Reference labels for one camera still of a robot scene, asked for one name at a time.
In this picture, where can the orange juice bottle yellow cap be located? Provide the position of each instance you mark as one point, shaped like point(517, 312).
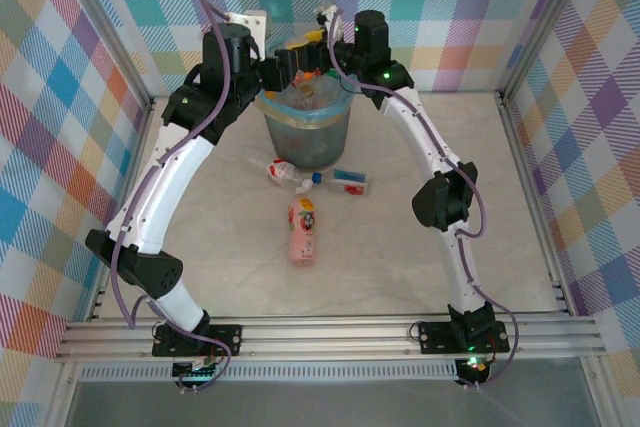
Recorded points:
point(306, 90)

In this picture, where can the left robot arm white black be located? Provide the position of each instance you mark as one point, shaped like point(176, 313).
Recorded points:
point(150, 197)

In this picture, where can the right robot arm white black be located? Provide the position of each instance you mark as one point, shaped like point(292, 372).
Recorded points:
point(425, 137)

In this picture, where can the blue plastic bin liner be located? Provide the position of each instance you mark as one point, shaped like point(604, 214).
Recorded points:
point(300, 119)

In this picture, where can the grey mesh waste bin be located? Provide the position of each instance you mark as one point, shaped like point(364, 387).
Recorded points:
point(305, 152)

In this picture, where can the clear bottle with blue cap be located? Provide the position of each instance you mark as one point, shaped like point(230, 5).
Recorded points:
point(282, 172)

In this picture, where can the clear bottle with blue label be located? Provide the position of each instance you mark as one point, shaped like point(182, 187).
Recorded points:
point(350, 177)

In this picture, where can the pink drink bottle white cap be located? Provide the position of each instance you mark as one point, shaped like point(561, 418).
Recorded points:
point(303, 237)

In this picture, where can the left controller circuit board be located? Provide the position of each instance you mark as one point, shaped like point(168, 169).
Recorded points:
point(192, 374)

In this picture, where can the controller circuit board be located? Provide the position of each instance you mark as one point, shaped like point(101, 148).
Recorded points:
point(192, 374)
point(474, 366)

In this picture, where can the right controller circuit board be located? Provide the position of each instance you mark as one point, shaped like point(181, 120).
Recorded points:
point(474, 366)

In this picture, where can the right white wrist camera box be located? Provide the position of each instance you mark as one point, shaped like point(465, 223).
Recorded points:
point(327, 12)

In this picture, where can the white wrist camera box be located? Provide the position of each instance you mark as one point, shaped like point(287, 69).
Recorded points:
point(252, 24)
point(327, 12)

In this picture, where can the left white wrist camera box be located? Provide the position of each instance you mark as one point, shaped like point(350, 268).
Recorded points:
point(252, 24)

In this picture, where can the aluminium side rail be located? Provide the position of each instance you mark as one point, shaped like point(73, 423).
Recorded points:
point(528, 172)
point(140, 127)

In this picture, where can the aluminium frame post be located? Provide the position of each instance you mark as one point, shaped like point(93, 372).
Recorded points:
point(107, 27)
point(546, 22)

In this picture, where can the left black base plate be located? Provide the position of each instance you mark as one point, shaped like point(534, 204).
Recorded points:
point(225, 339)

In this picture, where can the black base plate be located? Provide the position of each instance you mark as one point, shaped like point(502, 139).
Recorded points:
point(435, 337)
point(225, 339)

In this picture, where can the aluminium front rail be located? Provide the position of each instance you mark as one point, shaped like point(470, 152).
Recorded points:
point(325, 337)

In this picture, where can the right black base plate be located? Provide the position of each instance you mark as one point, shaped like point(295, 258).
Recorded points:
point(435, 337)

